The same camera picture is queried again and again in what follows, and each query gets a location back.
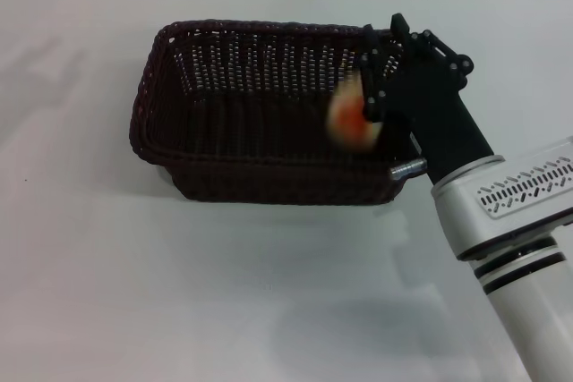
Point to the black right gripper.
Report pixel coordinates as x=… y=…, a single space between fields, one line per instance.
x=434 y=113

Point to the peach shaped steamed bun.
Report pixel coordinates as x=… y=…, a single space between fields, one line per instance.
x=351 y=120

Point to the dark brown woven basket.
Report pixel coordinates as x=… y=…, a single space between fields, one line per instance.
x=250 y=140

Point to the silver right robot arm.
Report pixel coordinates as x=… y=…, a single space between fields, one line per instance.
x=515 y=230

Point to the silver cylindrical connector plug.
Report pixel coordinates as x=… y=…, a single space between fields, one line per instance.
x=407 y=169

